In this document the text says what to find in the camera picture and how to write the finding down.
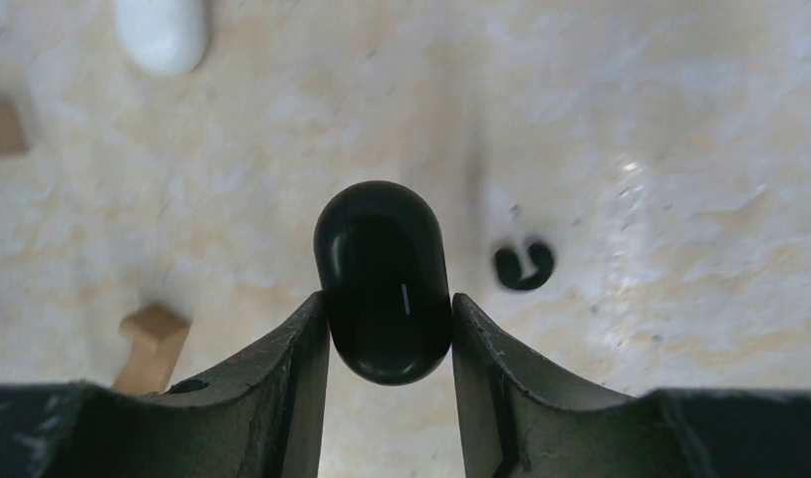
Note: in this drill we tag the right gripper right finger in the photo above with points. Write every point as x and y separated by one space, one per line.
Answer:
522 415

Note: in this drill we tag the white earbud charging case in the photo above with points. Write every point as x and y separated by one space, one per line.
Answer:
163 37

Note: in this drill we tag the black earbud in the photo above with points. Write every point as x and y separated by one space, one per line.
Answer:
524 273

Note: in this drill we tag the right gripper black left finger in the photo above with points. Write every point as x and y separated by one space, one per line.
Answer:
258 413

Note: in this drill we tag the black oval charging case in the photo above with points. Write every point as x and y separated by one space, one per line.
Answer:
380 259

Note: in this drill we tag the small wooden cube far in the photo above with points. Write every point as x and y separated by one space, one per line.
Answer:
12 137

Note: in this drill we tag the wooden arch block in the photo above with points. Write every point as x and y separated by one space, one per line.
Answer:
158 335

